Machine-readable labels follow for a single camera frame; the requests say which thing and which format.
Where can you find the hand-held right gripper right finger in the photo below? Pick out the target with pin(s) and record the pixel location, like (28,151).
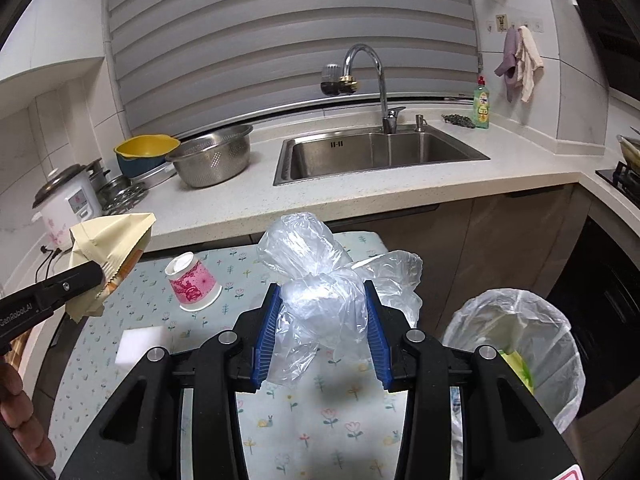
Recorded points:
(378,342)

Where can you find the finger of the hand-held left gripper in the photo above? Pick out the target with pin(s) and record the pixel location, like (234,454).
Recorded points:
(75,282)

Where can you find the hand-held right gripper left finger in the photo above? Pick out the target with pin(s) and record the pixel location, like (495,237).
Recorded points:
(267,340)

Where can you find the beige snack packet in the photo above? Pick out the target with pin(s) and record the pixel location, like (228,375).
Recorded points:
(112,240)

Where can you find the clear plastic bag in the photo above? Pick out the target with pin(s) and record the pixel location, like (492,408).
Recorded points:
(320,305)

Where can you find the waste bin with plastic liner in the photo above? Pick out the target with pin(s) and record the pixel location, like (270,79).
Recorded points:
(550,340)

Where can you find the person's left hand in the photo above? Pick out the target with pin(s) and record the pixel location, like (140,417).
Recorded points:
(17,402)

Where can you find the white rice cooker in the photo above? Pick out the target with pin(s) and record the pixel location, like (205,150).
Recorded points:
(65,205)

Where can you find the pink floral paper cup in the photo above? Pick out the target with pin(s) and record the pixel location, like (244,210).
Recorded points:
(192,285)

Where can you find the white sponge block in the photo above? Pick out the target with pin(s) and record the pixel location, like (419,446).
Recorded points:
(142,350)

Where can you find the steel steamer rack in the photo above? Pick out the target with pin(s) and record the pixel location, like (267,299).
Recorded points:
(122,195)

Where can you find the floral tablecloth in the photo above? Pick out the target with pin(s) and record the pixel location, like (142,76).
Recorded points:
(320,425)

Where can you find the small lidded steel pot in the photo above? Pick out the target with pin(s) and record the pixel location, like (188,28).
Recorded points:
(99,175)

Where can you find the white stone kitchen counter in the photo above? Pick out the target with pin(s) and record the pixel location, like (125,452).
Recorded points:
(350,200)

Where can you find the yellow strainer bowl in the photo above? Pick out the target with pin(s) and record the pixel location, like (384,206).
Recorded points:
(145,145)

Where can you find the steel colander bowl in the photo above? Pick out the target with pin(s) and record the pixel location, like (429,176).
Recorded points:
(212,157)

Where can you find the stainless steel sink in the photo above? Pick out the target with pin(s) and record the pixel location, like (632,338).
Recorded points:
(375,152)

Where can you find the chrome soap dispenser pump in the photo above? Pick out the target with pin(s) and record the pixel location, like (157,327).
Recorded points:
(421,124)

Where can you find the black built-in appliance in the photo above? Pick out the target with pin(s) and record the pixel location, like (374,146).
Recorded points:
(605,310)

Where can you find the chrome kitchen faucet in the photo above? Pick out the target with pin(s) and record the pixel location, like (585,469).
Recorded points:
(382,90)

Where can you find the green dish soap bottle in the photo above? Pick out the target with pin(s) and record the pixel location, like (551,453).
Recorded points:
(481,107)

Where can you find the gas stove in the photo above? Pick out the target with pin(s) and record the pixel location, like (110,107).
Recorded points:
(620,177)

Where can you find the grey window blind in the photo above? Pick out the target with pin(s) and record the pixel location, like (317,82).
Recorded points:
(275,35)

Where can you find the steel wok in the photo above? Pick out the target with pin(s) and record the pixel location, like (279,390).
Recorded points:
(631,150)

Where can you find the cream hanging cloth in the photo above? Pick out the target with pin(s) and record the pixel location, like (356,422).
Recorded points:
(530,60)

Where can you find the black range hood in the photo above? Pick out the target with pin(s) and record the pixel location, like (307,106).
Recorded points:
(607,25)

